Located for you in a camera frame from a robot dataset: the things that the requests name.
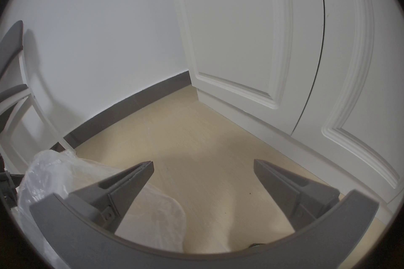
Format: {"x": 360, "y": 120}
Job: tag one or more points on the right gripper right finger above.
{"x": 281, "y": 189}

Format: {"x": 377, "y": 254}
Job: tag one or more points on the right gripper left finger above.
{"x": 126, "y": 189}

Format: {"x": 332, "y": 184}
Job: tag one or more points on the clear plastic bag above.
{"x": 41, "y": 173}

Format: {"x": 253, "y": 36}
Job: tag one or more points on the white trash bin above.
{"x": 157, "y": 223}

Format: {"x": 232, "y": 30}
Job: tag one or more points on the crumpled black plastic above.
{"x": 257, "y": 245}

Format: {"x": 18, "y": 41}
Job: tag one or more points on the white wardrobe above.
{"x": 252, "y": 25}

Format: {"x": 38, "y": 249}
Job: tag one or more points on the grey padded white chair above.
{"x": 11, "y": 44}

